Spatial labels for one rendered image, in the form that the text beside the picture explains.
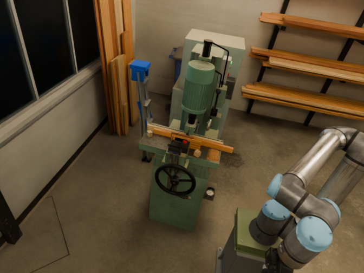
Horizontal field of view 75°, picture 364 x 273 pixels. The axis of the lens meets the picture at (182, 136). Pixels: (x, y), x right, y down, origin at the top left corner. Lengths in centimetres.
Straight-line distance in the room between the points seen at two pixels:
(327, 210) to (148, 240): 168
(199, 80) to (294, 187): 85
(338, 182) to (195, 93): 91
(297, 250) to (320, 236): 8
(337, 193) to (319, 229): 62
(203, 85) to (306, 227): 99
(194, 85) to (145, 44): 272
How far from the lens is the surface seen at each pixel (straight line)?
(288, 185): 92
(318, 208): 91
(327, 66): 372
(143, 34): 411
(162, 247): 227
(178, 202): 208
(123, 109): 313
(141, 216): 242
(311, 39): 404
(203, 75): 146
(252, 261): 180
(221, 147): 179
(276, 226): 157
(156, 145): 174
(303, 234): 80
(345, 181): 141
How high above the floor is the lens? 201
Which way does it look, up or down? 37 degrees down
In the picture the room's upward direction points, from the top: 9 degrees clockwise
